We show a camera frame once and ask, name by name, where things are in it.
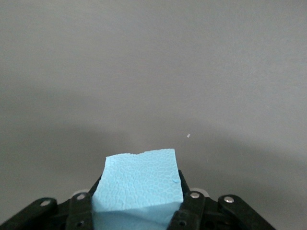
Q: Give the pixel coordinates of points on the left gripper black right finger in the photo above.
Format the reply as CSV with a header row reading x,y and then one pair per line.
x,y
199,210

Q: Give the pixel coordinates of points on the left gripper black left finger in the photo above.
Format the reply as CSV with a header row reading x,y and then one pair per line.
x,y
76,210

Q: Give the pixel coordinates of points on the light blue foam block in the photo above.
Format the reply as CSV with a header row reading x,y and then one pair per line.
x,y
139,182

